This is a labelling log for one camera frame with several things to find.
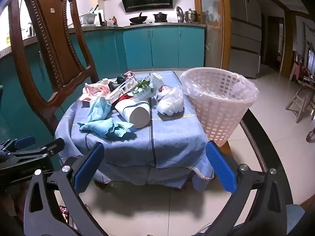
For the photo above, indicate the green leafy stem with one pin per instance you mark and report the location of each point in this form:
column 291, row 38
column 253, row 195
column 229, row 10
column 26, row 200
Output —
column 142, row 86

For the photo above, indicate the white plastic bag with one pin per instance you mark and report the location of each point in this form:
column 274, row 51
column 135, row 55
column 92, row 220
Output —
column 169, row 103

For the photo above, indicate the carved wooden chair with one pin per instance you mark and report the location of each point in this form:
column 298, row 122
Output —
column 56, row 29

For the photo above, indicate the clear plastic basket liner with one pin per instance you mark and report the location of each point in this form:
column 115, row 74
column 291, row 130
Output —
column 243, row 88

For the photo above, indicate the teal kitchen cabinets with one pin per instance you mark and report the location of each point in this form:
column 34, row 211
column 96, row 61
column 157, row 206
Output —
column 165, row 46

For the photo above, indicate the clear plastic bag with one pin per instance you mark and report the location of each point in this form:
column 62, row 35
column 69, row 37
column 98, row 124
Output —
column 156, row 80

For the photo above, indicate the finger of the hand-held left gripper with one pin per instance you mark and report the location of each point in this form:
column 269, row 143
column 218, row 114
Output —
column 56, row 146
column 24, row 142

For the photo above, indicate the steel cooking pot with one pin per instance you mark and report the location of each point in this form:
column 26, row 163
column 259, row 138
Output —
column 190, row 16

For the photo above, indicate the person's leg in jeans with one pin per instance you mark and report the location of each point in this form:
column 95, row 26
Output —
column 295, row 218

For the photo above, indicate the blue cloth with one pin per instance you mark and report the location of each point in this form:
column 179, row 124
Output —
column 105, row 127

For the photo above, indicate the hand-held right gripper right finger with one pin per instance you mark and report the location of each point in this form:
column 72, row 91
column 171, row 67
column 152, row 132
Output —
column 221, row 169

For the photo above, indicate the wooden stool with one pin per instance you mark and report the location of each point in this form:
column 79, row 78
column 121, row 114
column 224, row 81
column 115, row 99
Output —
column 299, row 95

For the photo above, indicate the steel pot lid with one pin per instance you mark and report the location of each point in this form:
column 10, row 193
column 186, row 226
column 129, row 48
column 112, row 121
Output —
column 179, row 14

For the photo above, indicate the striped carton box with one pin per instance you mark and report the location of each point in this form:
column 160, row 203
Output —
column 123, row 88

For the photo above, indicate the black wok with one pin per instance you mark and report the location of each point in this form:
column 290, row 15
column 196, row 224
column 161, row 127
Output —
column 138, row 19

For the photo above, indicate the red packet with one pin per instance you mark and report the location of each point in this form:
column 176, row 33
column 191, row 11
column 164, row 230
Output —
column 126, row 97

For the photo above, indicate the black clay pot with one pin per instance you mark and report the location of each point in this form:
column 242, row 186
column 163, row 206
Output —
column 160, row 17

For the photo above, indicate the small pink printed bag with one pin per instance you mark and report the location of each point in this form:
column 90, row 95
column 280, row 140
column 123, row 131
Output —
column 128, row 73

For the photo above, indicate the grey kitchen countertop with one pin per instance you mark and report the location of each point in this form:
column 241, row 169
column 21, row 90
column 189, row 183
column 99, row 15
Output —
column 167, row 24

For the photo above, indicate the brown bottle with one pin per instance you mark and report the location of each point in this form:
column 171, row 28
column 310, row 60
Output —
column 114, row 21

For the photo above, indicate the white paper cup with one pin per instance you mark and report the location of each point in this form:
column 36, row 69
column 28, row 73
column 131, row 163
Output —
column 137, row 115

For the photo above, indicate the pale blue plastic wrapper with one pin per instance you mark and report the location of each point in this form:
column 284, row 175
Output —
column 145, row 95

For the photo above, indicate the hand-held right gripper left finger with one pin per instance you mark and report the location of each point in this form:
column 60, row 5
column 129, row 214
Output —
column 89, row 169

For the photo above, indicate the blue tablecloth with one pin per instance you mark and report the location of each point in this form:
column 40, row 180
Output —
column 167, row 140

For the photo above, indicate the grey refrigerator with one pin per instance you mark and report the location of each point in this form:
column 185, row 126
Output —
column 246, row 41

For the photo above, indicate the black knife block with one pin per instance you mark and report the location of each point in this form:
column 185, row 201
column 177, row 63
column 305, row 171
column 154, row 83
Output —
column 101, row 19

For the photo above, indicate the white plastic lattice basket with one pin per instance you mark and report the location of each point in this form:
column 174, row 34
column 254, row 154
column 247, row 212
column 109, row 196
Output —
column 216, row 118

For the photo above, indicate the pink cloth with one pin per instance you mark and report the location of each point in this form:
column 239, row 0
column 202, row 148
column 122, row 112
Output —
column 298, row 72

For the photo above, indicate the large pink plastic bag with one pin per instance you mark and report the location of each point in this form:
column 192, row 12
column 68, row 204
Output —
column 94, row 88

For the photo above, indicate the white dish rack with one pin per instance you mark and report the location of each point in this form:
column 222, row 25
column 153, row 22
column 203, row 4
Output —
column 87, row 18

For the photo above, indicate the wooden framed glass door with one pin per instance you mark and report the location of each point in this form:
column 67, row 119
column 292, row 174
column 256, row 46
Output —
column 211, row 17

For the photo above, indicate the black plastic bag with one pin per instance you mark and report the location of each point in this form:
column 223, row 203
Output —
column 120, row 79

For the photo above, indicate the kitchen faucet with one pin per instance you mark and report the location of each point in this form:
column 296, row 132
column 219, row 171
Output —
column 31, row 29

